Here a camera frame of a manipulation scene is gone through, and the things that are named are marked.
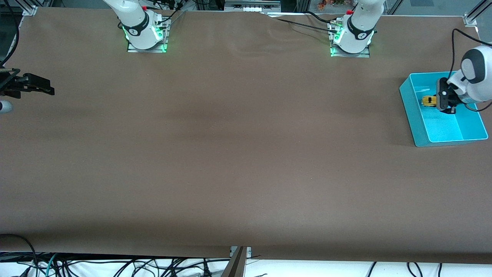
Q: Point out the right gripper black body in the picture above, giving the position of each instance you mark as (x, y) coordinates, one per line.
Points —
(10, 83)

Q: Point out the yellow beetle toy car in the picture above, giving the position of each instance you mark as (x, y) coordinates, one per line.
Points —
(428, 101)

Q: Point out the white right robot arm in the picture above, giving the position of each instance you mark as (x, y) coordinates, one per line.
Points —
(138, 34)

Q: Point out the turquoise plastic bin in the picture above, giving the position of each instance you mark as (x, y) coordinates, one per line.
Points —
(442, 129)

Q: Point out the orange background objects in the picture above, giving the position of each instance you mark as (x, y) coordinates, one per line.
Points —
(326, 3)

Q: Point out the white background device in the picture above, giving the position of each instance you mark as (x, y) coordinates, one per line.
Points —
(251, 4)

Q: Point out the brown table cover sheet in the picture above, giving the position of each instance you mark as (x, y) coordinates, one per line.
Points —
(246, 173)

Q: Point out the dark beam under table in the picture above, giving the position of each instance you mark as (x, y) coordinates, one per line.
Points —
(235, 265)

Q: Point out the metal corner bracket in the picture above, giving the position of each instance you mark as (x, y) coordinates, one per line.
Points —
(469, 19)
(30, 10)

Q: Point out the aluminium frame profile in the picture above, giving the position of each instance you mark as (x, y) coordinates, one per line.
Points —
(303, 5)

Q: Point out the metal table edge bracket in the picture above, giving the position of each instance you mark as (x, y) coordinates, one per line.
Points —
(249, 252)

